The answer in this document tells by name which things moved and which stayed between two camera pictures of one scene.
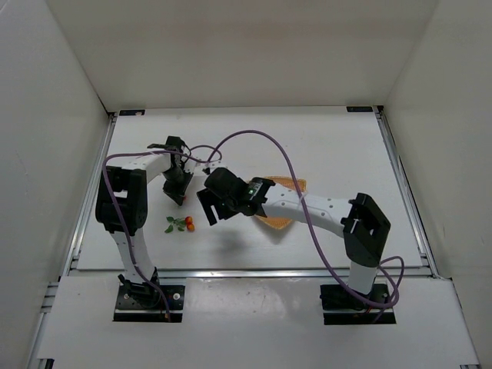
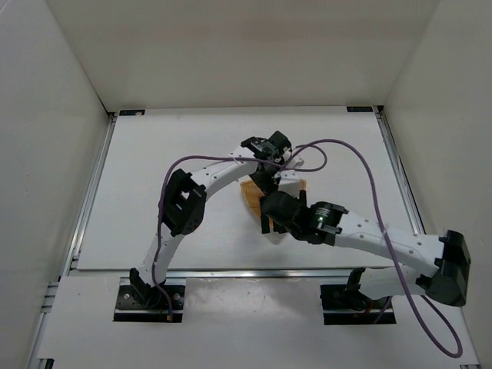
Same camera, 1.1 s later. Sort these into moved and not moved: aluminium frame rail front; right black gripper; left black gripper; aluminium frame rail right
Moved: right black gripper; left black gripper
Not moved: aluminium frame rail right; aluminium frame rail front
